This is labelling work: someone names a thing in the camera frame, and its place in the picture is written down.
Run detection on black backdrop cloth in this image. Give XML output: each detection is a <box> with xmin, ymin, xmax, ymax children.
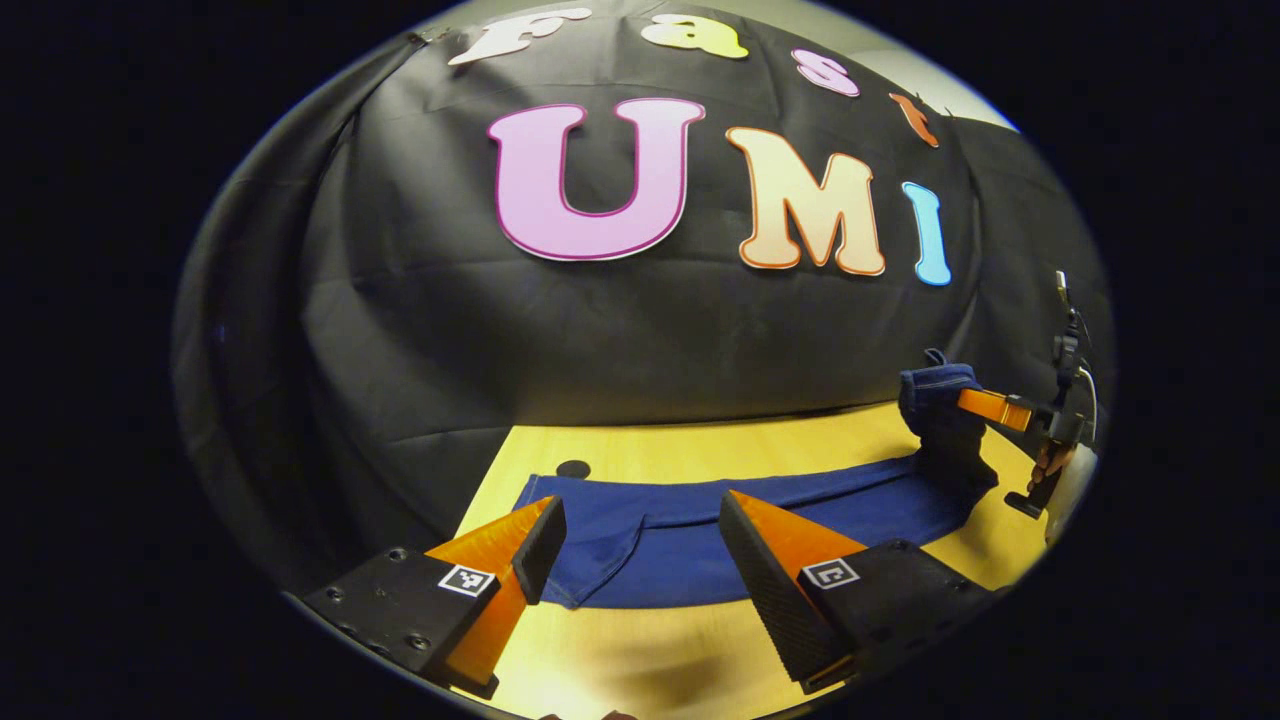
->
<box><xmin>170</xmin><ymin>0</ymin><xmax>1116</xmax><ymax>591</ymax></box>

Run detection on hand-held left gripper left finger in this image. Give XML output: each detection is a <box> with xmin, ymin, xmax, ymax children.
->
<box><xmin>300</xmin><ymin>495</ymin><xmax>568</xmax><ymax>701</ymax></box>

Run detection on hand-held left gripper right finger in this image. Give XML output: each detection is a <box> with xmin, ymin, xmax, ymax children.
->
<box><xmin>718</xmin><ymin>488</ymin><xmax>1001</xmax><ymax>696</ymax></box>

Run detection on blue jeans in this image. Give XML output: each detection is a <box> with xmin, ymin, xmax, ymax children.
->
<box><xmin>513</xmin><ymin>348</ymin><xmax>1001</xmax><ymax>611</ymax></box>

